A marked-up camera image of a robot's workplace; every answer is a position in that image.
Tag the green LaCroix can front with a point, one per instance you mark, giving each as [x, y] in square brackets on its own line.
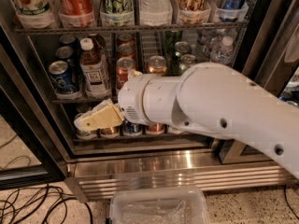
[186, 62]

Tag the clear water bottle middle shelf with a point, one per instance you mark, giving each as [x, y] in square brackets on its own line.
[223, 51]

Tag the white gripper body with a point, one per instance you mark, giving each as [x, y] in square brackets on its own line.
[131, 97]

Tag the gold LaCroix can middle shelf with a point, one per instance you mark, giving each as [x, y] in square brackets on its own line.
[157, 65]

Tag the blue can behind glass door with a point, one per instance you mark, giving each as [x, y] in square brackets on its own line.
[285, 96]

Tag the blue Pepsi can front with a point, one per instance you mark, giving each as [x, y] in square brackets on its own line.
[63, 77]

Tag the clear plastic bin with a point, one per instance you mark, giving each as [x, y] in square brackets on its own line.
[182, 205]

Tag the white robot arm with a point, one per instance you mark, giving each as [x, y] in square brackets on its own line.
[211, 99]

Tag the red Coca-Cola can front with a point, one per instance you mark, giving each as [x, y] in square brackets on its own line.
[123, 66]

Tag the blue Pepsi can bottom shelf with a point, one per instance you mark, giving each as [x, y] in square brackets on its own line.
[131, 129]

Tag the gold can bottom shelf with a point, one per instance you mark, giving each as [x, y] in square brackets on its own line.
[110, 132]

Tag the brown tea bottle white cap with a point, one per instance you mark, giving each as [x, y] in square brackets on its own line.
[94, 70]

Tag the red Coca-Cola can bottom shelf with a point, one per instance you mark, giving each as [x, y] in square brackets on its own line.
[155, 129]

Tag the stainless steel fridge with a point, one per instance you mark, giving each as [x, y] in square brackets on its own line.
[265, 34]

